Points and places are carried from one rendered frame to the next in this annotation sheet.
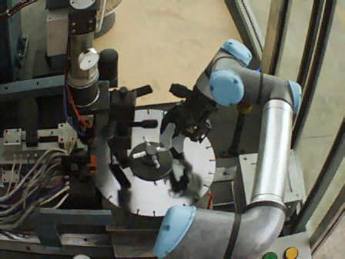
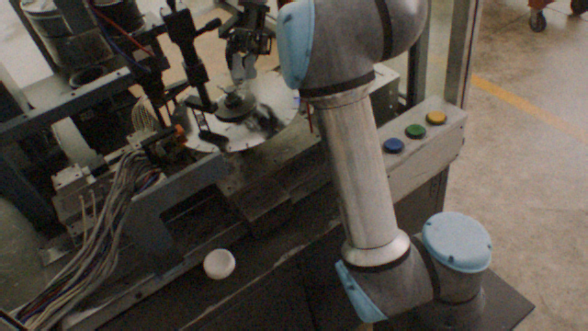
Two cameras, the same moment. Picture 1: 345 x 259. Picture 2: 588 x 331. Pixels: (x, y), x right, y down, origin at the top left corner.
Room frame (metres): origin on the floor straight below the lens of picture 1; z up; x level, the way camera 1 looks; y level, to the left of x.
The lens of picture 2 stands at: (-0.05, 0.15, 1.61)
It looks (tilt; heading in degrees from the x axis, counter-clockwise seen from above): 45 degrees down; 345
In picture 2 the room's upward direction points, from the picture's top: 11 degrees counter-clockwise
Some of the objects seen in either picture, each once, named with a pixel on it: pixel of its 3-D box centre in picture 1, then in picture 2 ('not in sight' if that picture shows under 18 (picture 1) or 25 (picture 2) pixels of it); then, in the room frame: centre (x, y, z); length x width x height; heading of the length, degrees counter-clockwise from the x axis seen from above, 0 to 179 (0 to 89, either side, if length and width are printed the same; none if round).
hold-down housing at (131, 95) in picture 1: (122, 118); (185, 43); (0.82, 0.11, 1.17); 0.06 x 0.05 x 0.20; 93
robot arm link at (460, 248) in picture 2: not in sight; (450, 255); (0.27, -0.17, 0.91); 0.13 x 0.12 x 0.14; 84
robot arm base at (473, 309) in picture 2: not in sight; (446, 286); (0.27, -0.18, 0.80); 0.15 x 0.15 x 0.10
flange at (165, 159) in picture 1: (150, 159); (233, 102); (0.86, 0.05, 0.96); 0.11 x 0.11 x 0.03
